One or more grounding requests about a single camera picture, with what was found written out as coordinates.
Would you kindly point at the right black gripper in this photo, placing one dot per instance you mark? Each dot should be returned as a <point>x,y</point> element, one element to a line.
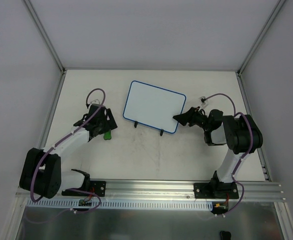
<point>193,117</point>

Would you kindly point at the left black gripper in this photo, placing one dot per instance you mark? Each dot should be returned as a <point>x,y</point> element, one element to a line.
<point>106,124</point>

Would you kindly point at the green black whiteboard eraser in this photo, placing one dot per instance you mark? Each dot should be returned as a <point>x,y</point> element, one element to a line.
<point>107,136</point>

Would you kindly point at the blue framed whiteboard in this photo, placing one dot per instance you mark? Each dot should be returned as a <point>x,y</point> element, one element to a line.
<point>153,106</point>

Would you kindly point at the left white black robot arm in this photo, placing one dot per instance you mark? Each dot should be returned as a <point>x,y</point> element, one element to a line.
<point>42,173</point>

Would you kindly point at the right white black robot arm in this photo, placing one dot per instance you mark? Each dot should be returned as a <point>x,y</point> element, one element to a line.
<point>239,133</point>

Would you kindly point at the black object at bottom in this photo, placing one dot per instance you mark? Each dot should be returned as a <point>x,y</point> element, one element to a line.
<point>225,235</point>

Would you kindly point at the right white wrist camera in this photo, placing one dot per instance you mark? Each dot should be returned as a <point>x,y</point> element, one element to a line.
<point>203,102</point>

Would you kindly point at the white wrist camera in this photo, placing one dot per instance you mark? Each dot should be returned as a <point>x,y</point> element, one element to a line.
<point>95,102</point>
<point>203,102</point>

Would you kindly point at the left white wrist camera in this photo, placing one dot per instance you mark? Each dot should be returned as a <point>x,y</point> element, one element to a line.
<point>95,102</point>

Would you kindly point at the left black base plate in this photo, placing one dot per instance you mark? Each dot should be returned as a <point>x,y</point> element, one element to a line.
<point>97,187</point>

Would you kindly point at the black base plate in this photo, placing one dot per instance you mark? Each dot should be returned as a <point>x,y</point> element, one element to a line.
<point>97,187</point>
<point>219,191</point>

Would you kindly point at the aluminium mounting rail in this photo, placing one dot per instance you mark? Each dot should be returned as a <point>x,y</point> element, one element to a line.
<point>182,190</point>

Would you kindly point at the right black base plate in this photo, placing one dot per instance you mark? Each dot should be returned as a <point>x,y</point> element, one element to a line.
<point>219,191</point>

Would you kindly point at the white slotted cable duct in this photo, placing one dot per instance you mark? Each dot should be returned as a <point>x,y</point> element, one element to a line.
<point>125,204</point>

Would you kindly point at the right aluminium frame post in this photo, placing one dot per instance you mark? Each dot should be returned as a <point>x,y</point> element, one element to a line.
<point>261,35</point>

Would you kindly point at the aluminium frame post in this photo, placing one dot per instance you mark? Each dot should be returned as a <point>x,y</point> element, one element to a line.
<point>261,35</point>
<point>43,34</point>

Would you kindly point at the left aluminium frame post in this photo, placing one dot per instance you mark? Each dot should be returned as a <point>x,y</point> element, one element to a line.
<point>43,34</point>

